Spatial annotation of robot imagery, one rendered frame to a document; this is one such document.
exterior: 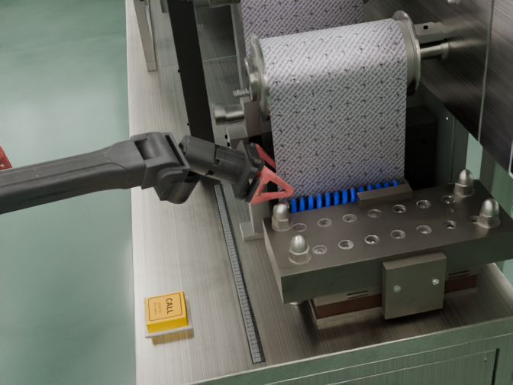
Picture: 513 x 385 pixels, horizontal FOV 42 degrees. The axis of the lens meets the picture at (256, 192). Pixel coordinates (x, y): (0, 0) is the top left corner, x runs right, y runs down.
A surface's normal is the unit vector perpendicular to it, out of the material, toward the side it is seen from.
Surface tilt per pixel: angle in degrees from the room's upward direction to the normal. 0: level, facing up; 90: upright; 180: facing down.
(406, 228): 0
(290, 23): 92
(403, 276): 90
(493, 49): 90
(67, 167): 28
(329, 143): 90
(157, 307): 0
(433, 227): 0
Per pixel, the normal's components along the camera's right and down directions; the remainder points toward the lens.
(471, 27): -0.98, 0.18
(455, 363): 0.17, 0.54
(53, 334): -0.10, -0.83
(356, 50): 0.05, -0.18
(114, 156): 0.28, -0.59
